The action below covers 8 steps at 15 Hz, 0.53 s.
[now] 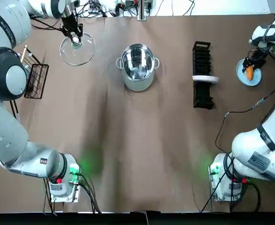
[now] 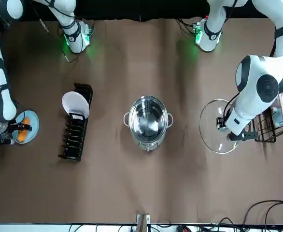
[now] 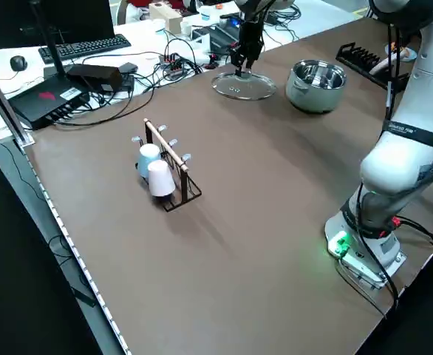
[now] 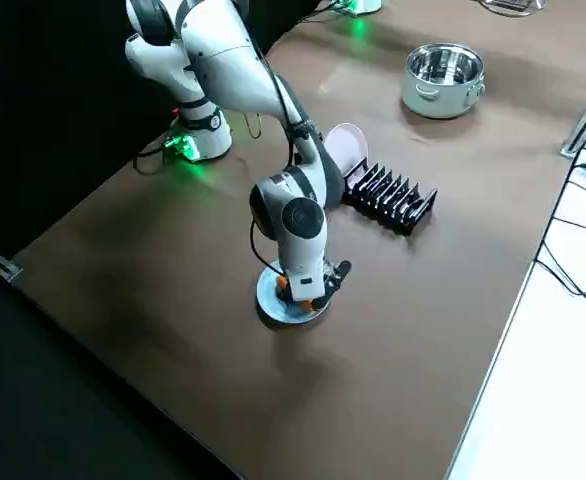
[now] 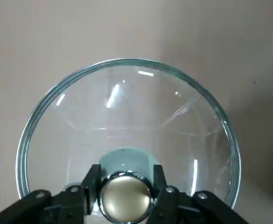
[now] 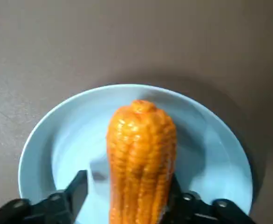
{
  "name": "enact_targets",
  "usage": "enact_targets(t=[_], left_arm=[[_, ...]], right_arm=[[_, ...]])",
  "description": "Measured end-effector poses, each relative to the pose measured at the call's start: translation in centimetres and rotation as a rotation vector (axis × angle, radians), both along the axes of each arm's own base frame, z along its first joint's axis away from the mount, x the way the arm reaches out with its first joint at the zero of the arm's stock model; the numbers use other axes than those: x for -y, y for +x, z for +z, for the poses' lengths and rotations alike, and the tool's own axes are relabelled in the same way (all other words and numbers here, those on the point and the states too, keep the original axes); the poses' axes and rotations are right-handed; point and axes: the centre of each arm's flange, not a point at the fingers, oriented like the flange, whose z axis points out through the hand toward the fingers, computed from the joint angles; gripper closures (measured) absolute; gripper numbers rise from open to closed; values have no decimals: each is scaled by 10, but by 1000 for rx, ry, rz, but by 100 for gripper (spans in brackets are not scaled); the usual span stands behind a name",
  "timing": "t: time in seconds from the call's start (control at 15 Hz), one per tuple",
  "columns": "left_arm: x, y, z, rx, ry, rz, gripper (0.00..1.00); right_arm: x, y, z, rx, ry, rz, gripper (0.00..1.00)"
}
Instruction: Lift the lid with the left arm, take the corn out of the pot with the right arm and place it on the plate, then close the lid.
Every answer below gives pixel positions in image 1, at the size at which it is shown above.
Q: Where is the aluminium frame post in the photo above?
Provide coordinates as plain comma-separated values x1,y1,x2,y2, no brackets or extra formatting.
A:
137,0,150,21

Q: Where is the light blue plate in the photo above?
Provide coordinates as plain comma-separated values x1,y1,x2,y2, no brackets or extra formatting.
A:
236,58,263,87

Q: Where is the glass pot lid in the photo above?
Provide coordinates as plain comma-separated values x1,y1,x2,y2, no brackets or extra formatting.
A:
59,32,97,67

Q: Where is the orange corn cob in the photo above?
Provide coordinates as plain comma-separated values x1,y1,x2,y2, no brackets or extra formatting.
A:
244,65,256,81

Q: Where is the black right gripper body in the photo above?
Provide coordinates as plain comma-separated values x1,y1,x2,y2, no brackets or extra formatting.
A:
253,46,268,61

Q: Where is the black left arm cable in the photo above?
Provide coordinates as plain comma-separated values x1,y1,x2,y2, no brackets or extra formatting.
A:
42,172,103,215

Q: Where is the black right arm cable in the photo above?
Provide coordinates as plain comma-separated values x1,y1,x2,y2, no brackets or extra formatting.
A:
214,81,275,153

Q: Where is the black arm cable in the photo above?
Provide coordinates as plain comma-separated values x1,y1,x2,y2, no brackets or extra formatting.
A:
214,81,275,153
42,172,103,215

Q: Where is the stainless steel pot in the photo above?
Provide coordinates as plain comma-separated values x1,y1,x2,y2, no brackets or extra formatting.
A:
115,43,161,92

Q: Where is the white plate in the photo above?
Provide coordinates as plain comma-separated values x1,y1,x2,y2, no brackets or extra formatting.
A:
191,75,221,85

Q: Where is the black wire cup rack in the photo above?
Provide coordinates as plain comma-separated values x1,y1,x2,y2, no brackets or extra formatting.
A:
19,45,50,99

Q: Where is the black dish rack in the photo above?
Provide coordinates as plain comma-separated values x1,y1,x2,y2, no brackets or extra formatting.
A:
191,41,215,110

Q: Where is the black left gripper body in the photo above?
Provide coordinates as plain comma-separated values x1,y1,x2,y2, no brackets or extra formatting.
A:
61,14,79,32

